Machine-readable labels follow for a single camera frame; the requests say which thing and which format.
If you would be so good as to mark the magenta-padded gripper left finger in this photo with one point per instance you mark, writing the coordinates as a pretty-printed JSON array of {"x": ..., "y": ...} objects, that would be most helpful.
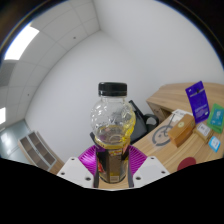
[{"x": 85, "y": 161}]

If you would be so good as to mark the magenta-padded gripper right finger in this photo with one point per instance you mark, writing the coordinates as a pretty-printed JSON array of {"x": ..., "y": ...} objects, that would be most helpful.
[{"x": 138, "y": 161}]

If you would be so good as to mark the orange-brown cardboard box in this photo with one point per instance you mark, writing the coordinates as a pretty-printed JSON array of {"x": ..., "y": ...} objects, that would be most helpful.
[{"x": 181, "y": 130}]

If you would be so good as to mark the small yellow box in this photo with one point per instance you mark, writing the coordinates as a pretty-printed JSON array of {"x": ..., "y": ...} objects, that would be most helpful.
[{"x": 203, "y": 132}]

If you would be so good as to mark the purple standing pouch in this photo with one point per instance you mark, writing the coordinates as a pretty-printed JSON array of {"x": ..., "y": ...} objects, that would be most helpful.
[{"x": 198, "y": 101}]

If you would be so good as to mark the mesh chair with grey back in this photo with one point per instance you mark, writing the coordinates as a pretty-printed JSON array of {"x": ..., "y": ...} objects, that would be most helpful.
[{"x": 144, "y": 120}]

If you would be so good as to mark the small blue packet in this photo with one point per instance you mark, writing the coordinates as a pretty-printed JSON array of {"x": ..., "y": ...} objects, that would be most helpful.
[{"x": 214, "y": 144}]

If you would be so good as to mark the clear bottle with black cap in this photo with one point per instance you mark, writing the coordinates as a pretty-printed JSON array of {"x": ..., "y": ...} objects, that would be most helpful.
[{"x": 111, "y": 133}]

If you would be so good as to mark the wooden side desk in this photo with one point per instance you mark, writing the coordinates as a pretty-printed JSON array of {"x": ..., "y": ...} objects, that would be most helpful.
[{"x": 170, "y": 96}]

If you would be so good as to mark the rectangular ceiling light panel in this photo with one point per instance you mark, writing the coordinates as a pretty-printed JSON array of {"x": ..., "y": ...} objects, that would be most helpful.
[
  {"x": 1, "y": 115},
  {"x": 20, "y": 43}
]

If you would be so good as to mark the wooden cabinet with glass doors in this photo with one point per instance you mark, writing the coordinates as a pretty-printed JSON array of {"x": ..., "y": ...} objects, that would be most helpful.
[{"x": 37, "y": 151}]

